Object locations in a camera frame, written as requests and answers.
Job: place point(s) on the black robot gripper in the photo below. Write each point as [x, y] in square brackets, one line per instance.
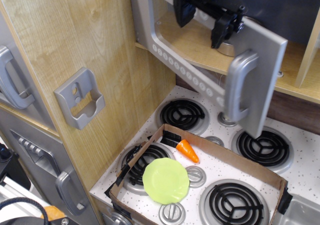
[228, 14]

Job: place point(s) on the grey toy microwave door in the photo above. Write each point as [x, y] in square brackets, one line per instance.
[251, 75]

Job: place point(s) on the stainless steel pot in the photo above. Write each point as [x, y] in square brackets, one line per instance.
[227, 49]

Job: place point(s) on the white door latch clip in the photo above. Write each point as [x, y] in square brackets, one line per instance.
[280, 74]

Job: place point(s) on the back left stove burner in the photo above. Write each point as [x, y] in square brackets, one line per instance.
[185, 114]

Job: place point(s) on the stove burner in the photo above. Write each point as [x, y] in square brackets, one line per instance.
[271, 149]
[133, 180]
[185, 114]
[232, 202]

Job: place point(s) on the back centre grey knob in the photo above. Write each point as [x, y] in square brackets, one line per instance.
[225, 121]

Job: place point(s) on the small centre grey knob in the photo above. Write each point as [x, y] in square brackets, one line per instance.
[215, 140]

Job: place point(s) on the orange toy carrot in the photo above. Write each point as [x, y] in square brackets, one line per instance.
[185, 148]

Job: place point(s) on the back right stove burner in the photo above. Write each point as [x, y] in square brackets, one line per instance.
[271, 149]

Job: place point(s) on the middle grey stove knob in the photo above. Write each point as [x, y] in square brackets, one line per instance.
[197, 176]

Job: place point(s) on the grey stove knob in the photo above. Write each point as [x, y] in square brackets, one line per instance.
[197, 176]
[172, 214]

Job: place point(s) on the green plastic plate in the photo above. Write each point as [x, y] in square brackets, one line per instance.
[166, 181]

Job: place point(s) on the front left stove burner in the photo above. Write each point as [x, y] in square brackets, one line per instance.
[133, 180]

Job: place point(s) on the front right stove burner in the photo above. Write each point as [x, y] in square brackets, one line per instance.
[232, 202]

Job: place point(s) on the front grey stove knob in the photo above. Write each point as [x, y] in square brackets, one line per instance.
[172, 214]

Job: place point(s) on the grey ice dispenser panel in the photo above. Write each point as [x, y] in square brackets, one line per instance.
[40, 157]

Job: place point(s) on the grey metal sink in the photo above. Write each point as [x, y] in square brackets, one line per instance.
[297, 210]

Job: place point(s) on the orange object bottom left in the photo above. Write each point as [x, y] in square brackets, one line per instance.
[53, 213]

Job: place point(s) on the brown cardboard frame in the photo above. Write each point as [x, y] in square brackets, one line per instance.
[218, 163]

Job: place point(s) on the grey wall phone holder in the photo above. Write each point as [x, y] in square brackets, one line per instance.
[73, 91]

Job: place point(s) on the upper grey fridge handle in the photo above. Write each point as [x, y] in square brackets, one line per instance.
[9, 93]

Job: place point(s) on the grey fridge handle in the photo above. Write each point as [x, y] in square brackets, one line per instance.
[71, 192]
[9, 93]

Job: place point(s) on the lower grey fridge handle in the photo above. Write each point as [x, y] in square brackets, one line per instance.
[71, 192]

